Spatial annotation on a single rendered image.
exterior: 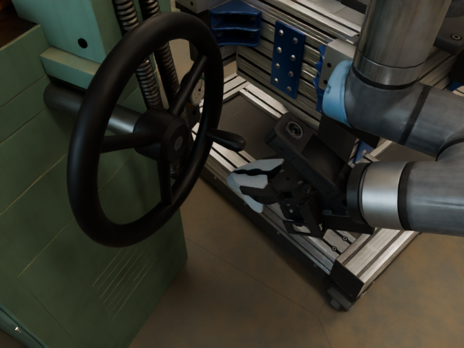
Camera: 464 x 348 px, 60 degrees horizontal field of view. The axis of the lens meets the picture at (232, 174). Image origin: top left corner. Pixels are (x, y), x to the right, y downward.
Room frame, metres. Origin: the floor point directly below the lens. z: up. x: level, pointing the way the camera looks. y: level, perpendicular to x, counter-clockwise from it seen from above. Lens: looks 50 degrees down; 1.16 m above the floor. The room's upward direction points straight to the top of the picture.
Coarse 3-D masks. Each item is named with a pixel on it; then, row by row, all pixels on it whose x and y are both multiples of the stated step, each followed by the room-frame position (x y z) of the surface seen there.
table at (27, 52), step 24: (0, 24) 0.46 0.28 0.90; (24, 24) 0.46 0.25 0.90; (0, 48) 0.40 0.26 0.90; (24, 48) 0.43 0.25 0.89; (48, 48) 0.45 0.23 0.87; (0, 72) 0.39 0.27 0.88; (24, 72) 0.41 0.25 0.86; (48, 72) 0.43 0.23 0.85; (72, 72) 0.41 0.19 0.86; (0, 96) 0.38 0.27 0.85
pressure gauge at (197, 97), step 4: (184, 76) 0.64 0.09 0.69; (200, 80) 0.64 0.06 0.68; (180, 84) 0.63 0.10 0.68; (200, 84) 0.64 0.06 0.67; (196, 88) 0.63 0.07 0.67; (196, 92) 0.63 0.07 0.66; (200, 92) 0.64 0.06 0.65; (192, 96) 0.61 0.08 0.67; (196, 96) 0.63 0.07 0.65; (200, 96) 0.64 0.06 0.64; (188, 100) 0.61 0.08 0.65; (192, 100) 0.61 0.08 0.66; (196, 100) 0.63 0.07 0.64; (200, 100) 0.64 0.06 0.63; (188, 104) 0.64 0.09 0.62; (192, 104) 0.65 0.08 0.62; (196, 104) 0.62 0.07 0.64
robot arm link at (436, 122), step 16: (432, 96) 0.36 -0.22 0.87; (448, 96) 0.36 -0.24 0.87; (432, 112) 0.34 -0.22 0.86; (448, 112) 0.34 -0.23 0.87; (416, 128) 0.33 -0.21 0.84; (432, 128) 0.33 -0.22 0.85; (448, 128) 0.32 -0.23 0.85; (416, 144) 0.33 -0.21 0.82; (432, 144) 0.32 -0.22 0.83; (448, 144) 0.30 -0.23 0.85
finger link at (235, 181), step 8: (232, 176) 0.37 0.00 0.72; (240, 176) 0.36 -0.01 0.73; (248, 176) 0.36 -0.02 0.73; (256, 176) 0.35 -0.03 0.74; (264, 176) 0.34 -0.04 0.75; (232, 184) 0.35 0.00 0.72; (240, 184) 0.34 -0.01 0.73; (248, 184) 0.34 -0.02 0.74; (256, 184) 0.33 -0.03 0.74; (264, 184) 0.33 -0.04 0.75; (240, 192) 0.34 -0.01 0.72; (248, 200) 0.34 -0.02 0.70; (256, 208) 0.33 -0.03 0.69
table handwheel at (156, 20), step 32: (128, 32) 0.35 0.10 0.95; (160, 32) 0.36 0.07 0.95; (192, 32) 0.41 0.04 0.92; (128, 64) 0.31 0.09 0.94; (64, 96) 0.41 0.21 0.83; (96, 96) 0.28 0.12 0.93; (96, 128) 0.26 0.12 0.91; (128, 128) 0.36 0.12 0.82; (160, 128) 0.34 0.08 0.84; (96, 160) 0.25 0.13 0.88; (160, 160) 0.32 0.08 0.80; (192, 160) 0.41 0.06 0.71; (96, 192) 0.24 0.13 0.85; (160, 192) 0.34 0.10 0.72; (96, 224) 0.23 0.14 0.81; (128, 224) 0.28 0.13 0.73; (160, 224) 0.30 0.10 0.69
